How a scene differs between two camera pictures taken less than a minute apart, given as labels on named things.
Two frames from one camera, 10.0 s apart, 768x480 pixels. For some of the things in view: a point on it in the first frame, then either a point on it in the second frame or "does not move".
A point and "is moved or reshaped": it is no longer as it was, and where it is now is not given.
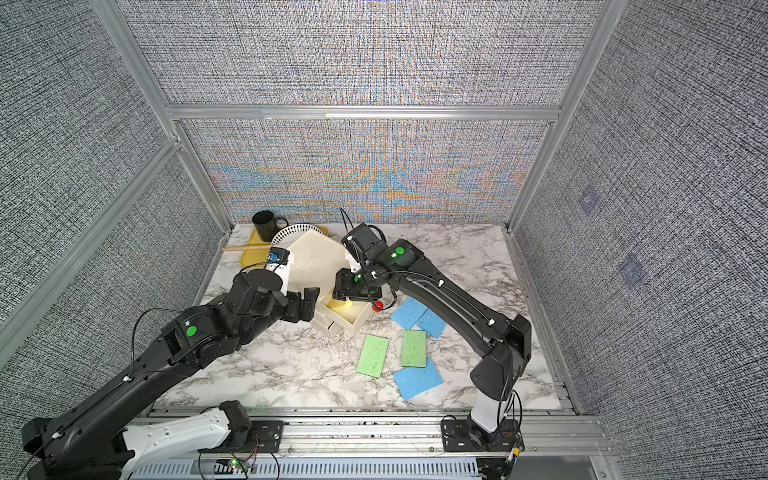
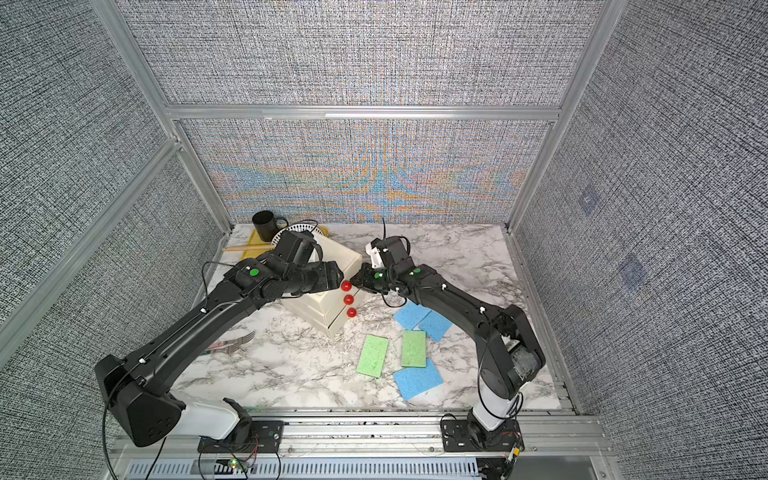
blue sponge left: [408, 312] does not move
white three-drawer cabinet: [315, 261] is moved or reshaped
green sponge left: [373, 356] does not move
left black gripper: [297, 313] → [326, 275]
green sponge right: [414, 349] does not move
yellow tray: [257, 258] does not move
